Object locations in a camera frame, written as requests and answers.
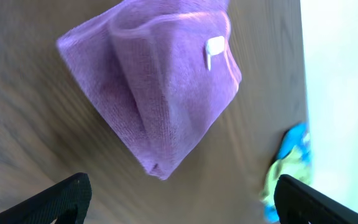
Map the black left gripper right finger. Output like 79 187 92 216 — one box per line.
274 174 358 224

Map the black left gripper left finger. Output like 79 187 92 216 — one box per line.
0 172 92 224

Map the purple cloth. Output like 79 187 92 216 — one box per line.
57 0 242 180

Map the green cloth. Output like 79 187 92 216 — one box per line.
260 146 313 207

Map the blue cloth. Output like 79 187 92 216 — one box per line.
260 123 312 223

